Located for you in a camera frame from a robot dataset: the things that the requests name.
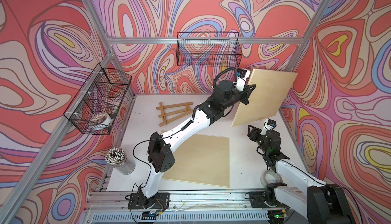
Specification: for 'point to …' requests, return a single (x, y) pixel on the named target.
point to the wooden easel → (170, 113)
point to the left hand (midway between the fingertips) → (257, 84)
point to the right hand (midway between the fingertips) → (252, 130)
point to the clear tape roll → (262, 178)
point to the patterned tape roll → (102, 118)
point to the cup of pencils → (118, 158)
